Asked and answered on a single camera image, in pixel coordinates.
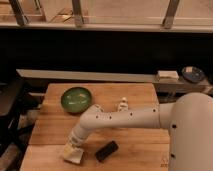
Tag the green bowl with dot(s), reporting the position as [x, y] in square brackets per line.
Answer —
[76, 100]

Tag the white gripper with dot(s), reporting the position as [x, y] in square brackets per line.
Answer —
[74, 140]

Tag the long grey shelf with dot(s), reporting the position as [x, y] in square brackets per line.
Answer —
[179, 86]

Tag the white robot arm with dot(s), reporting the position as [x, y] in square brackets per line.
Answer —
[189, 121]

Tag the black rectangular block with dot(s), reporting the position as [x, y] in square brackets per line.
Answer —
[106, 151]

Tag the blue plate on shelf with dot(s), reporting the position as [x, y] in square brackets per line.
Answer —
[193, 74]

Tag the white box on shelf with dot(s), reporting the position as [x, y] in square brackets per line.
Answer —
[167, 75]

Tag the white paper cup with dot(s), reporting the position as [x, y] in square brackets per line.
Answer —
[98, 106]

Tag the white sponge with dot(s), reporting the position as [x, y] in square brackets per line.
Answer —
[75, 156]

